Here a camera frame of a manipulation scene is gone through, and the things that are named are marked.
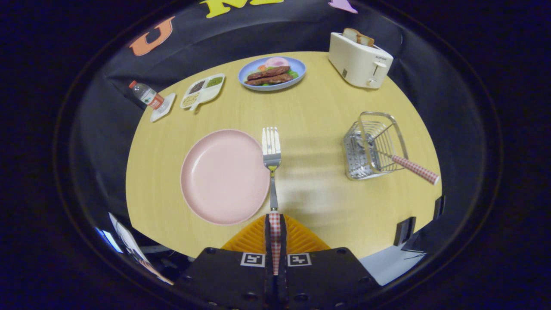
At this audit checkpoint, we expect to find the pink round plate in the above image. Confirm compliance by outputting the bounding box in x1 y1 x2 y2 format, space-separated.
180 129 271 226

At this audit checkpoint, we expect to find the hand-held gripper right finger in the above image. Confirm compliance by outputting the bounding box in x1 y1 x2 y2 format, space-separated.
280 214 381 310

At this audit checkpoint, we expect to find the blue plate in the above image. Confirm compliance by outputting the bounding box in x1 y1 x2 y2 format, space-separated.
238 56 306 91

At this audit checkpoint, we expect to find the cream toaster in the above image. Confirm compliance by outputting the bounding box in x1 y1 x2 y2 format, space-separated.
328 32 394 90

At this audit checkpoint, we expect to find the white square coaster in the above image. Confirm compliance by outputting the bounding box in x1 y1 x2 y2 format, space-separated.
150 93 176 123

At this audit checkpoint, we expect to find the white divided tray with grains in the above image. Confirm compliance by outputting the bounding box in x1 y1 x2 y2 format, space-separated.
180 73 226 113

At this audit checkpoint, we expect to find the brown grilled meat piece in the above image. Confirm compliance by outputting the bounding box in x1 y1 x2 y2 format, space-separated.
247 66 291 81
245 73 294 86

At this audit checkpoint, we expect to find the clear water bottle red label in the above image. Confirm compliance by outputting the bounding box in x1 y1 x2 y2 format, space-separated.
129 81 165 110

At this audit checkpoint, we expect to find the spoon with red checked handle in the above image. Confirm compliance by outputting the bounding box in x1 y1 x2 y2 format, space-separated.
355 138 440 186

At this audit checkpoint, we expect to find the metal wire basket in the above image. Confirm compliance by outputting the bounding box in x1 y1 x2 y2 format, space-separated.
343 112 409 180

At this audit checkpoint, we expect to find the black backdrop cloth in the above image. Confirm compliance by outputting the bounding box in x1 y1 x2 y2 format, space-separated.
71 0 487 242

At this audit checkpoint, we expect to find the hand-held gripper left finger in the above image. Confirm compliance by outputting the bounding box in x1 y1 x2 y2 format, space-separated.
174 214 276 310

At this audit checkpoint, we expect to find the fork with red checked handle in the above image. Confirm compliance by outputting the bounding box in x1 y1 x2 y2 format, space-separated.
262 127 282 276

